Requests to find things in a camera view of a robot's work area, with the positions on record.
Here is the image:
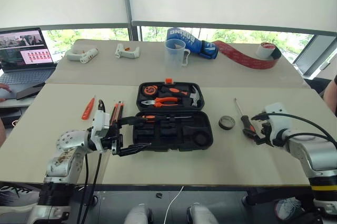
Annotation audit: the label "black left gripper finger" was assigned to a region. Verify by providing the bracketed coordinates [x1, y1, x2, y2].
[118, 116, 148, 129]
[115, 143, 152, 158]

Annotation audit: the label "orange black tape measure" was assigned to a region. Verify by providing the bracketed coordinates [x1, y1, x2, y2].
[143, 84, 158, 96]

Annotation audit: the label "person in dark clothes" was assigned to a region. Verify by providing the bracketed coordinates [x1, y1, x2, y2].
[323, 73, 337, 116]

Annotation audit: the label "black handled long screwdriver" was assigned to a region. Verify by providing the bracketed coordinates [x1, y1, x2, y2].
[234, 98, 260, 140]

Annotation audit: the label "clear plastic measuring cup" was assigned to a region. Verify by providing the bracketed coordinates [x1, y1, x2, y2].
[164, 38, 191, 70]

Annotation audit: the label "thin white cable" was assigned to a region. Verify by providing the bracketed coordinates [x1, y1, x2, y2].
[164, 186, 185, 224]

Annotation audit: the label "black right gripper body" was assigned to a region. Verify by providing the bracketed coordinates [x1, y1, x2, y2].
[260, 121, 274, 142]

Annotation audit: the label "grey open window sash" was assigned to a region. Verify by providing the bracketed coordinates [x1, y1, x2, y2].
[292, 34, 337, 79]

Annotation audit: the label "white sneaker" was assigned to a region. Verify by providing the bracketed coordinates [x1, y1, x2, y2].
[275, 197, 303, 221]

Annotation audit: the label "black electrical tape roll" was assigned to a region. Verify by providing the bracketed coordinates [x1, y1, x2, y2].
[218, 115, 236, 131]

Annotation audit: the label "orange handled pliers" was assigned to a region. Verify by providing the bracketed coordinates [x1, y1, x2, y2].
[141, 96, 180, 108]

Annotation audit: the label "black printed bag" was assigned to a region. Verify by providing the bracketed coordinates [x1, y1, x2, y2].
[0, 181, 40, 206]

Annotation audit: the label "orange black utility knife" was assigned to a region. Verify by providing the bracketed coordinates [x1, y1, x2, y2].
[109, 101, 126, 130]

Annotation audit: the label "hammer with orange black handle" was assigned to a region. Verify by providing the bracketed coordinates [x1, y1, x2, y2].
[160, 84, 202, 108]

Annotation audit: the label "blue boxing glove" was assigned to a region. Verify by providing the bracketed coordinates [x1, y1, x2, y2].
[166, 27, 219, 60]

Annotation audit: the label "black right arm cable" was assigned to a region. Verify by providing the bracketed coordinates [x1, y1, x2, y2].
[251, 112, 337, 145]

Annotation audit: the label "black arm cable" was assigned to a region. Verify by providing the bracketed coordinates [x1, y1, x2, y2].
[251, 112, 337, 145]
[76, 99, 106, 224]

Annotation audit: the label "red printed tape roll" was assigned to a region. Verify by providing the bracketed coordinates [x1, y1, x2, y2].
[212, 40, 282, 71]

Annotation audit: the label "grey window post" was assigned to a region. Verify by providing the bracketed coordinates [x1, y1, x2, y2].
[121, 0, 142, 42]

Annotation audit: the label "black plastic tool case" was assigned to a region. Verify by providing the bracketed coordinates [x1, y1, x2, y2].
[132, 81, 214, 152]

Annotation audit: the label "open grey laptop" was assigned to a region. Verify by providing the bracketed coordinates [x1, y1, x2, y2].
[0, 27, 57, 86]

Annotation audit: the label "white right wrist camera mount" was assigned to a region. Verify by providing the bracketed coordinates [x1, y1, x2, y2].
[264, 102, 289, 140]

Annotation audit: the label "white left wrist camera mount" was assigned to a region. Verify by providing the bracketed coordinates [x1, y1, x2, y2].
[91, 110, 111, 152]

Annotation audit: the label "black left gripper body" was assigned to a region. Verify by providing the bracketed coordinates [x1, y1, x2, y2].
[101, 121, 124, 156]

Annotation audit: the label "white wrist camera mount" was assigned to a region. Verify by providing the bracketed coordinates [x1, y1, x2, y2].
[91, 110, 111, 152]
[264, 102, 289, 140]

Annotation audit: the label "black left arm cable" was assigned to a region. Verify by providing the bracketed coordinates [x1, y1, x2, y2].
[76, 99, 106, 224]

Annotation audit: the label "grey rounded shape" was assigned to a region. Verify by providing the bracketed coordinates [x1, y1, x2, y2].
[186, 202, 219, 224]
[123, 204, 153, 224]

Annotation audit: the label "white glue gun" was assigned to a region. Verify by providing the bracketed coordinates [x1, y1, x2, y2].
[65, 47, 100, 64]
[114, 43, 140, 60]

